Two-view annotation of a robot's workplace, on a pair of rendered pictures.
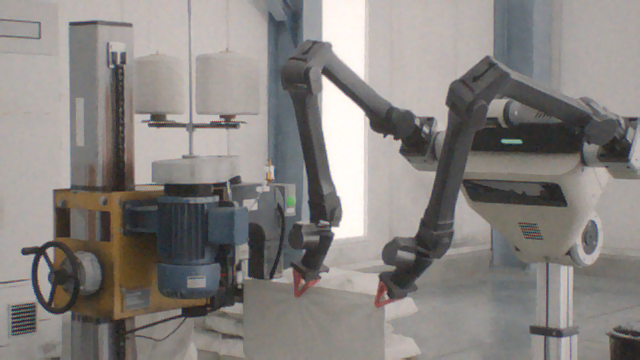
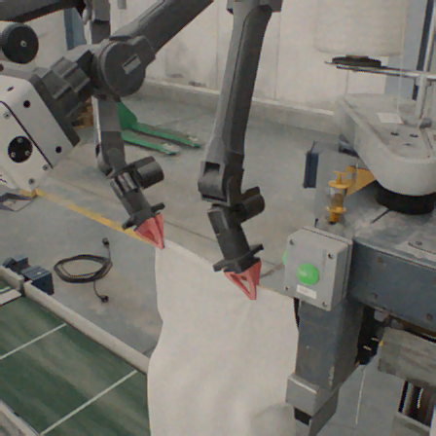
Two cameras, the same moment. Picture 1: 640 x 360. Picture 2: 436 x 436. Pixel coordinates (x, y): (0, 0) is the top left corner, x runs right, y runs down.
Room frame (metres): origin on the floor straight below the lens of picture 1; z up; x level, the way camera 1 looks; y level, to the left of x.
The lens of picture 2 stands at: (4.08, -0.02, 1.63)
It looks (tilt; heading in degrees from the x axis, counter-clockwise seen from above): 24 degrees down; 179
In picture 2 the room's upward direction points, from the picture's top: 2 degrees clockwise
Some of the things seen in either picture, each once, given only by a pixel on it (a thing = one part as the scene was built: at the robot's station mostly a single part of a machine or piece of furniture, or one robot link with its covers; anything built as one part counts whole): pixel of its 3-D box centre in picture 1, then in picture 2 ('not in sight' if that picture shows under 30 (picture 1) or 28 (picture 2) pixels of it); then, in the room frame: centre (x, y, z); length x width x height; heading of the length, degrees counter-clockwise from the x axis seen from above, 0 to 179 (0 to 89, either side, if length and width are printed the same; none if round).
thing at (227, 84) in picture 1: (227, 85); (362, 8); (3.08, 0.25, 1.61); 0.17 x 0.17 x 0.17
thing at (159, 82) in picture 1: (158, 85); not in sight; (3.24, 0.45, 1.61); 0.15 x 0.14 x 0.17; 50
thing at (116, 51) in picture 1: (119, 55); not in sight; (3.01, 0.51, 1.68); 0.05 x 0.03 x 0.06; 140
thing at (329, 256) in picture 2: (280, 199); (316, 267); (3.46, 0.13, 1.29); 0.08 x 0.05 x 0.09; 50
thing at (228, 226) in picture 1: (228, 230); (321, 169); (2.93, 0.24, 1.25); 0.10 x 0.08 x 0.12; 165
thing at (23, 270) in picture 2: not in sight; (22, 274); (1.92, -0.91, 0.35); 0.30 x 0.15 x 0.15; 50
